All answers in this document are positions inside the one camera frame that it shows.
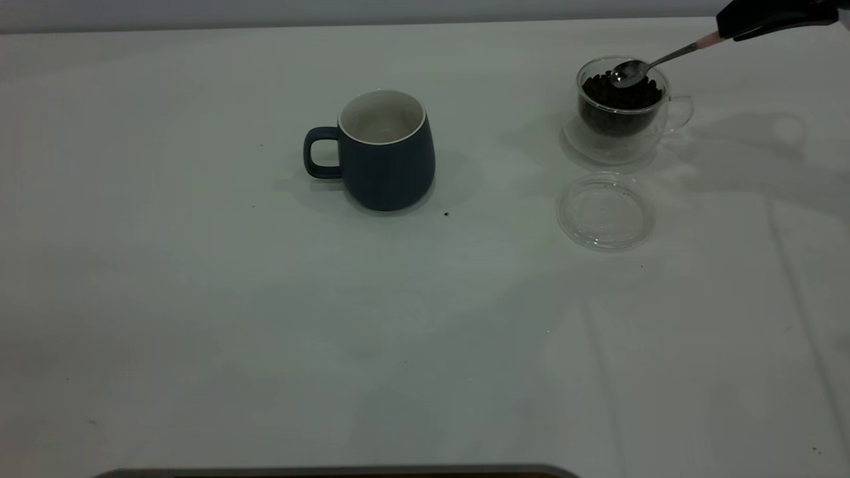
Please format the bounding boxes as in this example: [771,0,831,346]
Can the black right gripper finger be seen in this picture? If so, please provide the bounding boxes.
[733,25,825,42]

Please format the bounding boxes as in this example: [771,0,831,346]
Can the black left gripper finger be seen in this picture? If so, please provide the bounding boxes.
[717,0,839,39]

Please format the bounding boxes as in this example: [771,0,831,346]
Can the metal spoon with pink handle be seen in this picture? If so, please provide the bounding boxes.
[610,32,728,89]

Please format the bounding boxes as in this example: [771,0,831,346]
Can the dark blue ceramic mug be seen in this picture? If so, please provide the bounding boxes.
[303,89,437,212]

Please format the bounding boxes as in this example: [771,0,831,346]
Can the dark coffee beans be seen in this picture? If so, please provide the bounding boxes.
[579,72,665,138]

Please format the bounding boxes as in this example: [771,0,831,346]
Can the clear glass lid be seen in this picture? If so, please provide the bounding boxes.
[556,173,655,251]

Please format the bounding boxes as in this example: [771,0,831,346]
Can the clear double-wall glass cup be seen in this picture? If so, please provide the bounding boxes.
[563,56,695,165]

